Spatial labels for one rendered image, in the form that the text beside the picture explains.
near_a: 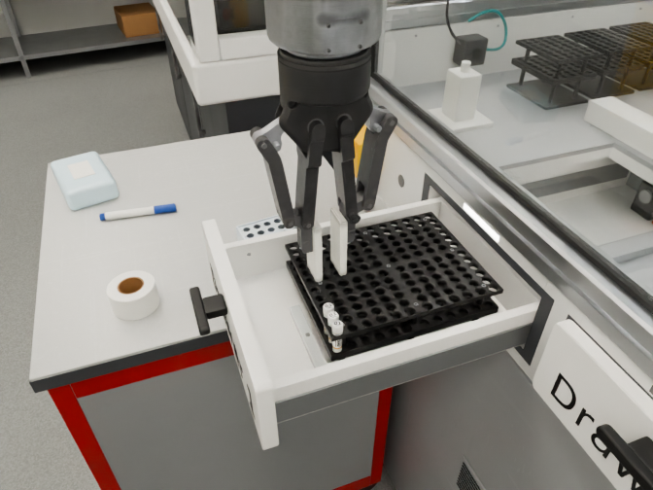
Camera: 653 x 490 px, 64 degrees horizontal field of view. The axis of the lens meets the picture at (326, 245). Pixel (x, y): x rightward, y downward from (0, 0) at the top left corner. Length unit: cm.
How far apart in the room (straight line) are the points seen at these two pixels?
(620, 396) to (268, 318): 40
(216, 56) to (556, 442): 105
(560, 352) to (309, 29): 42
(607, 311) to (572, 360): 7
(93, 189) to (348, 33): 78
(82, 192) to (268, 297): 50
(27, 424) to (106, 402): 93
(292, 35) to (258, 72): 96
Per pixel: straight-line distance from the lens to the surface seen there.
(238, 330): 56
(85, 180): 112
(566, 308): 62
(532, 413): 74
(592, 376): 60
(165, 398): 90
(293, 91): 43
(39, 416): 181
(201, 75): 134
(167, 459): 104
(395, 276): 66
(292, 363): 64
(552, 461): 75
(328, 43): 40
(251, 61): 135
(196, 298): 63
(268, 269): 76
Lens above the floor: 134
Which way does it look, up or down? 38 degrees down
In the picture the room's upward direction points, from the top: straight up
